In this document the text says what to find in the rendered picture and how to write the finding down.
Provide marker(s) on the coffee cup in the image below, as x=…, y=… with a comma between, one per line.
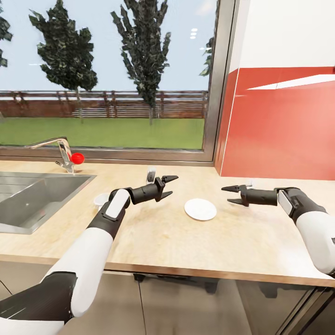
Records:
x=100, y=200

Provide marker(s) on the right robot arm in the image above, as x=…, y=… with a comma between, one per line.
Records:
x=316, y=226

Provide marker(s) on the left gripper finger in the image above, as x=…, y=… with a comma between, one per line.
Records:
x=165, y=194
x=168, y=178

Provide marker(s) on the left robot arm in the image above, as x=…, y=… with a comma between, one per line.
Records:
x=69, y=288

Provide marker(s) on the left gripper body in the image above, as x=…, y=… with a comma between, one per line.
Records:
x=153, y=191

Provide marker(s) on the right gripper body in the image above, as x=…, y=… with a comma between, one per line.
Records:
x=251, y=196

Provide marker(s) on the saucer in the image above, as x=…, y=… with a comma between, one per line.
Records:
x=200, y=209

